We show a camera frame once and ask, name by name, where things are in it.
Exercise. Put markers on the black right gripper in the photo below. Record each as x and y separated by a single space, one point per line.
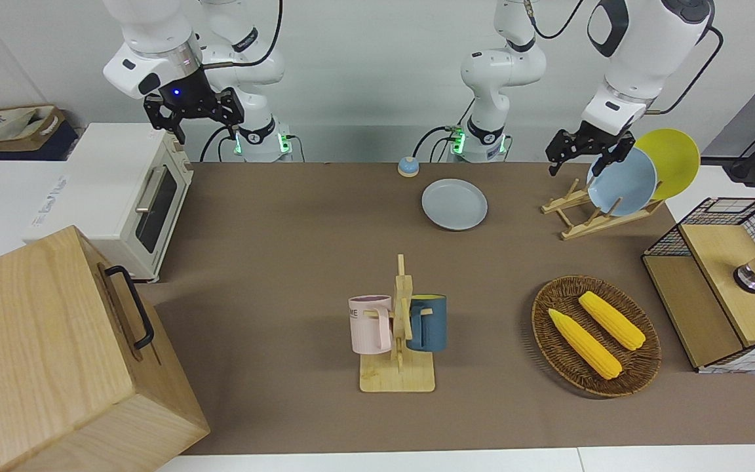
187 95

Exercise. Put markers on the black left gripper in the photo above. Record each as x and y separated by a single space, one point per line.
603 139

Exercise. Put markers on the gray plate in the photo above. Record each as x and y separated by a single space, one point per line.
454 204

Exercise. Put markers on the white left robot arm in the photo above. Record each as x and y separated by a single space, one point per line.
646 46

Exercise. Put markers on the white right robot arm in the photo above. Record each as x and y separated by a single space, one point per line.
148 33

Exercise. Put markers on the light blue plate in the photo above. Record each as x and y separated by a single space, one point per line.
626 183

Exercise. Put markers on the wooden plate rack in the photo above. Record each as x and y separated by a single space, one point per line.
587 226

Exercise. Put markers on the yellow plate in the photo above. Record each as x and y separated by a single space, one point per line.
676 157

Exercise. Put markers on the white toaster oven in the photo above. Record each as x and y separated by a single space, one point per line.
109 170

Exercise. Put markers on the dark blue box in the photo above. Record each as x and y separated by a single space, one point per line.
56 147

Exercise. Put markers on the yellow corn cob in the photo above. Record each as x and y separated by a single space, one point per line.
613 321
584 344

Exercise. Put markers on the beige tote bag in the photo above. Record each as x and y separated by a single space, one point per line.
4 124

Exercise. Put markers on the brown wicker basket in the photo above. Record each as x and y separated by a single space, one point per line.
639 367

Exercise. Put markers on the dark blue mug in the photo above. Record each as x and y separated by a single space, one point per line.
430 324

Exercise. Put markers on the pink mug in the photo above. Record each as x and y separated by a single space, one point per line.
367 328

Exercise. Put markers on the wooden drawer cabinet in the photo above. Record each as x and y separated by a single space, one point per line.
37 341

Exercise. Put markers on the wooden mug tree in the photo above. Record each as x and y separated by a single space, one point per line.
397 377

